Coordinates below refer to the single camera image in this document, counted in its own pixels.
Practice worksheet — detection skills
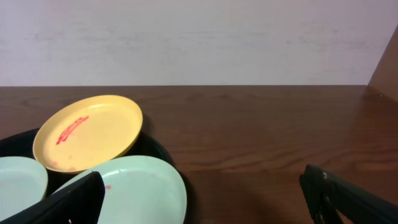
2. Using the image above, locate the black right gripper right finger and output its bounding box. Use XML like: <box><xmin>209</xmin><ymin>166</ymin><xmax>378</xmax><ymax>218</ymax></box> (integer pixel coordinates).
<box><xmin>299</xmin><ymin>164</ymin><xmax>397</xmax><ymax>224</ymax></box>

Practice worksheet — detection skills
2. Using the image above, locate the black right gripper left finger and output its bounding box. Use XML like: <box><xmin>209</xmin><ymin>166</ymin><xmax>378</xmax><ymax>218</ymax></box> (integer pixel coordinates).
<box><xmin>1</xmin><ymin>171</ymin><xmax>105</xmax><ymax>224</ymax></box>

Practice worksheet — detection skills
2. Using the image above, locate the mint green plate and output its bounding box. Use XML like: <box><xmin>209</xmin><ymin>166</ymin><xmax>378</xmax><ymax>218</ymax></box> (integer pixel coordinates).
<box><xmin>0</xmin><ymin>156</ymin><xmax>48</xmax><ymax>220</ymax></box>
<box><xmin>59</xmin><ymin>156</ymin><xmax>187</xmax><ymax>224</ymax></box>

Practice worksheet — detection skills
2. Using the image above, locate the yellow plate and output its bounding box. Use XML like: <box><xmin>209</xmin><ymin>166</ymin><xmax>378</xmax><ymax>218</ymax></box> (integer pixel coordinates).
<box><xmin>32</xmin><ymin>95</ymin><xmax>143</xmax><ymax>173</ymax></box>

